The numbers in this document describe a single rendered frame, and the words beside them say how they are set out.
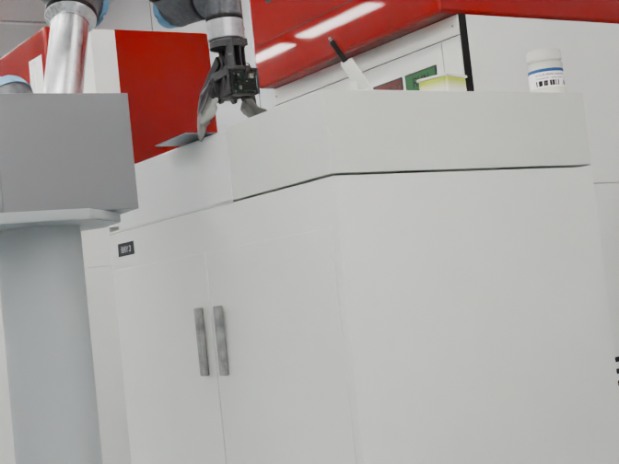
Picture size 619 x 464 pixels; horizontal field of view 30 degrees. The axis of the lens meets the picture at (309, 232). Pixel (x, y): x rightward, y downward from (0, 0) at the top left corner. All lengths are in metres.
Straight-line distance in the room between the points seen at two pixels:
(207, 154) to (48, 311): 0.45
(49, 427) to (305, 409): 0.47
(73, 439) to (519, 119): 1.03
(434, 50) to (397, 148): 0.72
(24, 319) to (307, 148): 0.61
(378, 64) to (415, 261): 0.96
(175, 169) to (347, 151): 0.58
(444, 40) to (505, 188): 0.61
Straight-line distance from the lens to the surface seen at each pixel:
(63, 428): 2.19
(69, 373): 2.19
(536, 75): 2.37
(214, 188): 2.32
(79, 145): 2.21
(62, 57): 2.58
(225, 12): 2.34
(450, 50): 2.69
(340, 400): 1.99
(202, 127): 2.31
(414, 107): 2.09
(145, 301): 2.63
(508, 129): 2.23
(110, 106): 2.25
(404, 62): 2.82
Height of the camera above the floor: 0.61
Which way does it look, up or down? 3 degrees up
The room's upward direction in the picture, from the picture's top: 6 degrees counter-clockwise
